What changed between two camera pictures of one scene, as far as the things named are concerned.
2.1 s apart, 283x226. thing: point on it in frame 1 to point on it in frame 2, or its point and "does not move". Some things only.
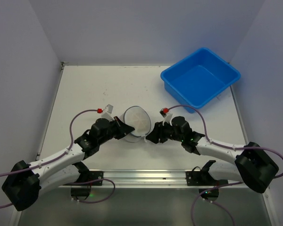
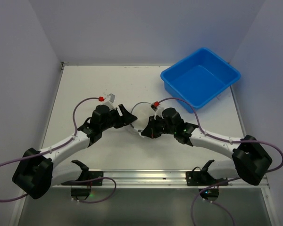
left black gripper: [119, 128] to [119, 116]
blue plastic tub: [199, 77] does not move
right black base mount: [198, 177] does not move
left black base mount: [80, 189] does not move
